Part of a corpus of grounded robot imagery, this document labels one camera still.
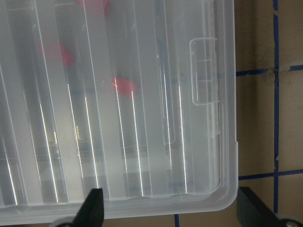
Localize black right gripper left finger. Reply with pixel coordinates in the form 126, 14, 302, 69
72, 188, 104, 227

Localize red block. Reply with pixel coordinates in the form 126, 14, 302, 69
75, 0, 111, 17
37, 41, 74, 67
113, 77, 138, 98

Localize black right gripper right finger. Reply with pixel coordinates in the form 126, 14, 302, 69
237, 187, 303, 227

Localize clear plastic box lid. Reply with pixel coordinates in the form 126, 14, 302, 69
0, 0, 238, 226

